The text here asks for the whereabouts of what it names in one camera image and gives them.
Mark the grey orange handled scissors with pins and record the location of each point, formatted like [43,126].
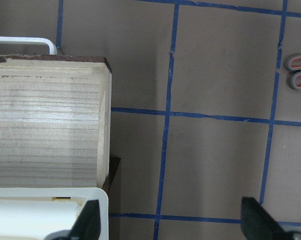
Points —
[293,64]

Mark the wooden drawer with white handle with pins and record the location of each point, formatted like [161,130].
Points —
[55,118]

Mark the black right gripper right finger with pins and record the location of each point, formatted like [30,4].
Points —
[257,224]

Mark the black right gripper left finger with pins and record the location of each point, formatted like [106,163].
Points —
[88,224]

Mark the cream plastic tray organizer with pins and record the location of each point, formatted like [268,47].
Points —
[47,213]

